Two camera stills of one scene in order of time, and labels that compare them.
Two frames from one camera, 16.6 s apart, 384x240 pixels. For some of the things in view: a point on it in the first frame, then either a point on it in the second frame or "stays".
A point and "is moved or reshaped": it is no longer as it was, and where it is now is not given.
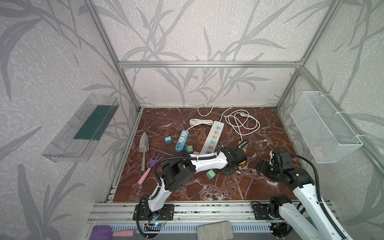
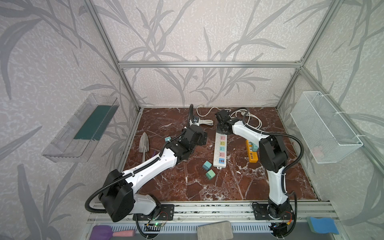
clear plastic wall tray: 74,141 stays
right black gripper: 272,157 -> 222,116
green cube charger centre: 210,174 stays
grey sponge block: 221,230 stays
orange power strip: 244,148 -> 253,156
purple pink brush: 105,232 stays
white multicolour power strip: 212,138 is moved or reshaped
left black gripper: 237,154 -> 199,137
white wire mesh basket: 325,131 stays
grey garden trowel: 143,147 stays
